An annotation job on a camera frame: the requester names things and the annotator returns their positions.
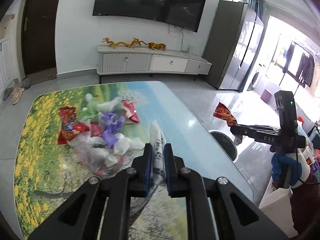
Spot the golden tiger figurine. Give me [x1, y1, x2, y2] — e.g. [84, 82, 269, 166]
[147, 42, 167, 51]

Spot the white printed snack wrapper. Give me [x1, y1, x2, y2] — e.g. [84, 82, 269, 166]
[149, 120, 167, 196]

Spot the wall mounted black television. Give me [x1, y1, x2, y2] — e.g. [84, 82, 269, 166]
[93, 0, 206, 32]

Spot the dark brown door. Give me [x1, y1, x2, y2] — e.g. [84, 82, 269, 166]
[22, 0, 59, 75]

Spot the dark grey refrigerator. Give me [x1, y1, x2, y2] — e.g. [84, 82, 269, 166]
[203, 0, 264, 90]

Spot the white wall cabinet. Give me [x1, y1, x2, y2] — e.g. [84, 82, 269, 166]
[0, 15, 14, 94]

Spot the white cardboard box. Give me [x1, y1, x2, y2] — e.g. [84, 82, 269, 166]
[258, 178, 298, 238]

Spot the washing machine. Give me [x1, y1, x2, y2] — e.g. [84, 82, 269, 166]
[249, 71, 261, 90]

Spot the pink red paper packet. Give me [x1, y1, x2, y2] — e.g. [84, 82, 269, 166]
[122, 101, 140, 124]

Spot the golden dragon figurine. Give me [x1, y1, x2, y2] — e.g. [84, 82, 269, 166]
[102, 37, 142, 49]

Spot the clear white plastic bag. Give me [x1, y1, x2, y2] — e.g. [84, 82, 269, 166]
[97, 96, 121, 113]

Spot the red orange chip bag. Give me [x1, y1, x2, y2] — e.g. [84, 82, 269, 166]
[213, 102, 243, 146]

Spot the black trash bin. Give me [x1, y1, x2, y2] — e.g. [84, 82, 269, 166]
[209, 130, 238, 161]

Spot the red snack bag blue label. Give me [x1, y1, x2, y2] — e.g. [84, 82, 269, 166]
[57, 107, 89, 145]

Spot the green paper sheet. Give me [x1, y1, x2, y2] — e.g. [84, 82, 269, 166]
[80, 93, 101, 123]

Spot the grey slipper by door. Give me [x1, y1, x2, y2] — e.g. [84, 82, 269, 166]
[21, 79, 31, 89]

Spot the purple plastic bag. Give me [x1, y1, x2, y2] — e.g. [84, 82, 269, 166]
[99, 112, 125, 148]

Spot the clear crumpled plastic bag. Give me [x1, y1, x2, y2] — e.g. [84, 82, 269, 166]
[67, 132, 123, 179]

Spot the blue gloved right hand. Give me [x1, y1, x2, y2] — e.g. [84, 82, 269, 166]
[270, 146, 310, 189]

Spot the small red wrapper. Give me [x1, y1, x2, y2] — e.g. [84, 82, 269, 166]
[90, 123, 103, 137]

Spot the beige slipper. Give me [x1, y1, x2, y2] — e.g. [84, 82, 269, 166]
[11, 87, 25, 105]

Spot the purple stool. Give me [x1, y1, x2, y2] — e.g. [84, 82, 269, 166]
[260, 89, 274, 105]

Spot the white tv console cabinet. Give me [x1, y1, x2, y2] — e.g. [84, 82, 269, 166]
[97, 46, 212, 76]

